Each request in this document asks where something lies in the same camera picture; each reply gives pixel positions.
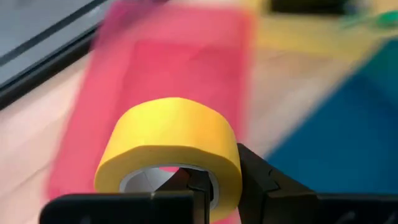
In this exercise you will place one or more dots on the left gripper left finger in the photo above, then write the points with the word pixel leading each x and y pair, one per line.
pixel 200 193

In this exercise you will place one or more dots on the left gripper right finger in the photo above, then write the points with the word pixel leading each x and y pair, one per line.
pixel 267 199

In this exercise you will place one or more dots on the yellow tape roll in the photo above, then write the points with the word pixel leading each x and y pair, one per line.
pixel 174 124

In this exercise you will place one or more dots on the black stapler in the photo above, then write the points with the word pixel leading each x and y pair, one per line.
pixel 311 6

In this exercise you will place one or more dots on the green mini stapler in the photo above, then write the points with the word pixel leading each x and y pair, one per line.
pixel 388 19

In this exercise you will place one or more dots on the blue plastic tray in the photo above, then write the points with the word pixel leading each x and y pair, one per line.
pixel 342 140

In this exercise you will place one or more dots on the pink plastic tray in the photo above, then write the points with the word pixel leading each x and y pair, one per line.
pixel 186 62

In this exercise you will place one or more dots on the yellow plastic tray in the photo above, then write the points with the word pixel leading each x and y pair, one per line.
pixel 295 34

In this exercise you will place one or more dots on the black aluminium table frame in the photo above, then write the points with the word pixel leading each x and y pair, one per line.
pixel 46 67

